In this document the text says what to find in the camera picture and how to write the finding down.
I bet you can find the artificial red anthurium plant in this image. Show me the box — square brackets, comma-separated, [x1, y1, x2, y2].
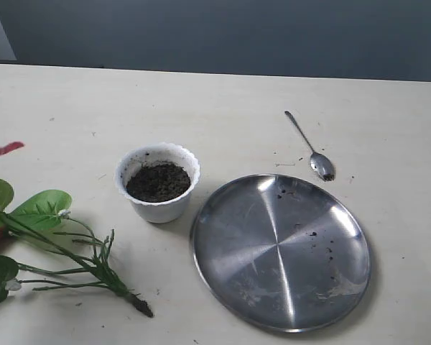
[0, 179, 154, 318]

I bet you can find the small metal spoon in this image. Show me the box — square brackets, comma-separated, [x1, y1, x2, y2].
[284, 111, 336, 182]

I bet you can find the white scalloped plastic pot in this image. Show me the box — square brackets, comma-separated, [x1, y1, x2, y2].
[114, 142, 200, 224]

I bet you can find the round stainless steel plate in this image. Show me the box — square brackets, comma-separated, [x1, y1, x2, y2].
[190, 174, 371, 334]

